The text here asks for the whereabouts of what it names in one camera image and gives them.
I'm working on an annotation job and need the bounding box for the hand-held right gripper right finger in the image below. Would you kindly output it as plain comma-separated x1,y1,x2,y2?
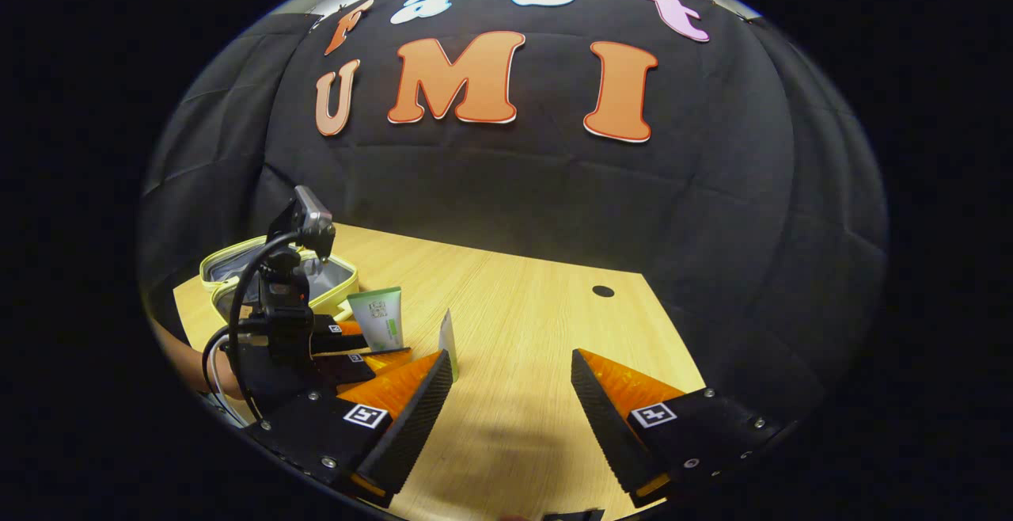
571,348,792,508

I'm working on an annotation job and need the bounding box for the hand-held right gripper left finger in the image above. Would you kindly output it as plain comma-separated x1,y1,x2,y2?
245,349,456,508

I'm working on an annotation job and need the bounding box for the pale yellow suitcase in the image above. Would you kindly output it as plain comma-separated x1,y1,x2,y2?
199,236,359,324

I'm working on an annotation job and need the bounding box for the large white green-end cream tube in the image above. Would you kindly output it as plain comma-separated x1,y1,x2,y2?
347,287,406,352

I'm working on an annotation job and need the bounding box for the small white green-cap tube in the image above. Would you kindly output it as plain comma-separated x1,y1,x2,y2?
438,309,460,383

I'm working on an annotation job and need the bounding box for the black backdrop cloth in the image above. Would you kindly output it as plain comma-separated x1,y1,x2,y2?
138,0,891,443

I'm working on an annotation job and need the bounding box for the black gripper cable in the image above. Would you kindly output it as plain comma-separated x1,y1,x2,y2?
202,230,302,423

